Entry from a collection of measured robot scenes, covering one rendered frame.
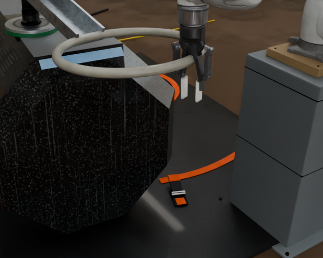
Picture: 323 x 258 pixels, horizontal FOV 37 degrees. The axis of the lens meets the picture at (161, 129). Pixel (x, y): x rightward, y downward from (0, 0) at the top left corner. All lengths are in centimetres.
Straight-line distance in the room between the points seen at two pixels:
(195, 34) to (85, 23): 57
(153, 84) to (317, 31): 68
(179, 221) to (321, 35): 105
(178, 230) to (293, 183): 57
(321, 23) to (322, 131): 41
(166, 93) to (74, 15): 51
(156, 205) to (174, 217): 12
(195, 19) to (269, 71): 70
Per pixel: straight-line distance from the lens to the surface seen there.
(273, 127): 207
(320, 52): 202
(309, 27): 200
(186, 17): 138
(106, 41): 195
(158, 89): 203
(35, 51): 187
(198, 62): 143
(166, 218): 233
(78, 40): 171
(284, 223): 222
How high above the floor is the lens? 152
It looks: 30 degrees down
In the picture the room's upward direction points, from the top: 2 degrees clockwise
